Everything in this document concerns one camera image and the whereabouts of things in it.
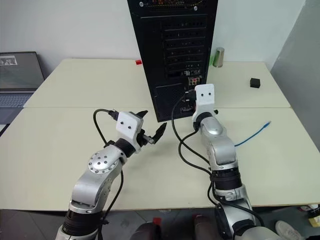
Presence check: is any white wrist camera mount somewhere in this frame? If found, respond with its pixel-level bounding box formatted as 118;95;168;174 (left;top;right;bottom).
115;111;144;153
194;83;216;121

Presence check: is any blue ethernet cable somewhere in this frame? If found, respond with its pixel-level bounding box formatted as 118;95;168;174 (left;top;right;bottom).
234;120;272;147

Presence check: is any white shoe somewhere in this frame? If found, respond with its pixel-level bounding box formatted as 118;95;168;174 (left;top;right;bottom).
274;220;305;240

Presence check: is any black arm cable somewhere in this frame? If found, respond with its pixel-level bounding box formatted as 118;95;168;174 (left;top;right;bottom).
171;89;218;208
93;108;125;240

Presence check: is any small black cube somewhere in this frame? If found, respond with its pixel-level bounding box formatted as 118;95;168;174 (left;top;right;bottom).
249;77;262;89

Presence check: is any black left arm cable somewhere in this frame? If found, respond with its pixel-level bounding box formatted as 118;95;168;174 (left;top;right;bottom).
93;108;125;240

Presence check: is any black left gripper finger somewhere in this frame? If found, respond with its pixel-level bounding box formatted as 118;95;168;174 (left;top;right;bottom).
150;122;168;145
133;108;149;120

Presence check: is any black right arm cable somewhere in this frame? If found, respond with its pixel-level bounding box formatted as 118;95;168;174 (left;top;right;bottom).
171;89;218;208

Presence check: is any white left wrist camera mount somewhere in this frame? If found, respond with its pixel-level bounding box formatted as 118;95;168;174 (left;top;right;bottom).
115;111;144;153

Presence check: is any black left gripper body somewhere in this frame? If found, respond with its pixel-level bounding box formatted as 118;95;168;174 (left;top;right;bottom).
136;129;155;149

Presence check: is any grey open laptop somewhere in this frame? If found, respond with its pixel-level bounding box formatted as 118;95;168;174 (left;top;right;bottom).
0;51;46;133

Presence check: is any black computer tower case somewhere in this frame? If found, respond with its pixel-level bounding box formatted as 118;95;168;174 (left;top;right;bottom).
126;0;219;123

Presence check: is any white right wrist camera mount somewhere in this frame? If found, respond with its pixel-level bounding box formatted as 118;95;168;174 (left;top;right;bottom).
194;83;216;121

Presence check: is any metal cup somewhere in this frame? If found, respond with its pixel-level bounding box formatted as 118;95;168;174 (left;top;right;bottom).
212;47;226;68

